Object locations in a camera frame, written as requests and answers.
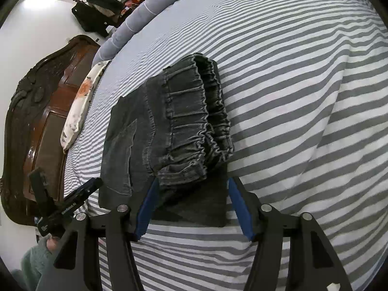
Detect person's left hand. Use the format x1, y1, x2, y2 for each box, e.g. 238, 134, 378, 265
45, 236, 65, 253

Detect floral print pillow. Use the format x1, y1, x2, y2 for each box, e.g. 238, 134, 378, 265
60, 60, 111, 154

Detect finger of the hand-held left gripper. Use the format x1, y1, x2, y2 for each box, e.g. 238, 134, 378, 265
71, 177, 104, 207

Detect carved wooden headboard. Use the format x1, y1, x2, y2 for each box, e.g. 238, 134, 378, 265
0, 35, 102, 226

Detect grey rolled blanket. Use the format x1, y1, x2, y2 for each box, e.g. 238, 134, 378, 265
92, 0, 225, 63

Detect dark grey denim pants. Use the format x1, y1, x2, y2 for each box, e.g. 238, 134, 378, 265
98, 53, 235, 228

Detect dark green hanging garment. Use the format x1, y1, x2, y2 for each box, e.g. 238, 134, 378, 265
83, 0, 125, 16

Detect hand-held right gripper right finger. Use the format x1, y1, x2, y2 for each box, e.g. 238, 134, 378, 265
227, 177, 354, 291

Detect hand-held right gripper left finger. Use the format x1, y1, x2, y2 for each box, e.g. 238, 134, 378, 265
36, 177, 161, 291

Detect person's left forearm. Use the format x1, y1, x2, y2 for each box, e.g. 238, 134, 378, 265
20, 244, 58, 291

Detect grey white striped bed sheet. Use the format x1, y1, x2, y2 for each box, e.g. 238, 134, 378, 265
59, 0, 388, 291

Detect black hanging garment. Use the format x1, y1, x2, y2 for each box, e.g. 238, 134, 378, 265
71, 1, 113, 38

